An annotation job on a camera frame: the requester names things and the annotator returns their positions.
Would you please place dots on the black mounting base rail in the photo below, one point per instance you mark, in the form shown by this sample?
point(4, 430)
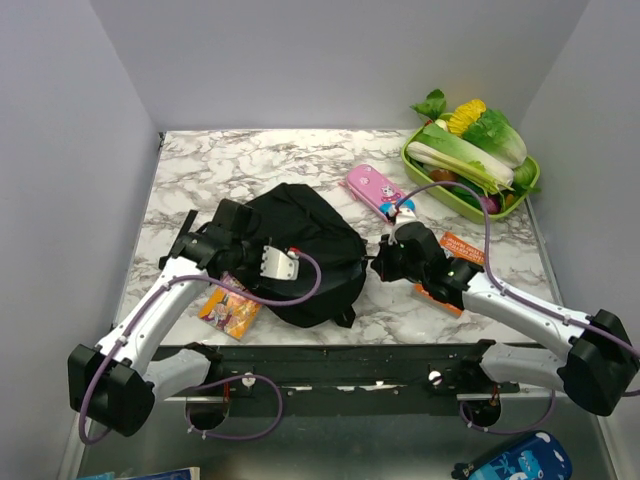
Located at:
point(344, 380)

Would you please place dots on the aluminium extrusion rail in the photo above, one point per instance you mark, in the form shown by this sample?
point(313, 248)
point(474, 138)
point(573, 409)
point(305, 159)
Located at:
point(527, 393)

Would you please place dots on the green leaf sprig toy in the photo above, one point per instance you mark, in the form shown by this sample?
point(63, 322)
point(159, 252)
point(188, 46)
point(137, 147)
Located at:
point(432, 106)

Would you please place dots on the blue pencil case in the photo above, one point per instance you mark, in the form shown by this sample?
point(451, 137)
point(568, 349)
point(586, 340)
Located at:
point(536, 455)

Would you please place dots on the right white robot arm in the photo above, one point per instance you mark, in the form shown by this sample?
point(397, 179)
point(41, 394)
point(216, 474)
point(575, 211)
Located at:
point(587, 357)

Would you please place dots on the green lettuce toy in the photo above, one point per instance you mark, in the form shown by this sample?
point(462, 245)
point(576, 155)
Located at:
point(493, 133)

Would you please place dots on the green vegetable tray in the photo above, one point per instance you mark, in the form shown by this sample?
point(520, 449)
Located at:
point(418, 174)

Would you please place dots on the orange 78-storey treehouse book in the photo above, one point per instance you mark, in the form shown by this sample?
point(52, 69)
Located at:
point(456, 247)

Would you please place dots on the napa cabbage toy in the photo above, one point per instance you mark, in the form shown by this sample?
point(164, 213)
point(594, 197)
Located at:
point(436, 147)

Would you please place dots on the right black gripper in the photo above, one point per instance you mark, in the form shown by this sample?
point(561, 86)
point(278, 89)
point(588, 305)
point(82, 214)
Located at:
point(382, 260)

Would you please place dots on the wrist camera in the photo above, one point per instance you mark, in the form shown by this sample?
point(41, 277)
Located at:
point(279, 265)
point(403, 216)

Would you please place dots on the black student backpack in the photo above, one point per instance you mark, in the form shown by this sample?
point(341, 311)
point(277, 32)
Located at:
point(289, 216)

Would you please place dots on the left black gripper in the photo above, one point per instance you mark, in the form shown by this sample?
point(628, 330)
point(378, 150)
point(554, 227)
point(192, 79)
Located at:
point(256, 269)

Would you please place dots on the Roald Dahl book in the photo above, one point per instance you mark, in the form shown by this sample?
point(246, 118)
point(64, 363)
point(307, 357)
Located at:
point(229, 312)

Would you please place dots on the pink pencil case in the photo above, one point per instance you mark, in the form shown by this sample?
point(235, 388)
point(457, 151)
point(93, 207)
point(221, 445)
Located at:
point(376, 191)

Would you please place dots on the yellow corn toy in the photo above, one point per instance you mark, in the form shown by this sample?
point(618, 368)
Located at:
point(465, 115)

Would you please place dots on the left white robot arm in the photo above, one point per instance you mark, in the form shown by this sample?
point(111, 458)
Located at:
point(117, 382)

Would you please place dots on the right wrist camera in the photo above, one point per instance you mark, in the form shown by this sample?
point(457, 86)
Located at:
point(403, 216)

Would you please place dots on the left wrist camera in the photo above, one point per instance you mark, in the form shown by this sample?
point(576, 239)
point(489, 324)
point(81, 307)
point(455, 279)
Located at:
point(279, 265)

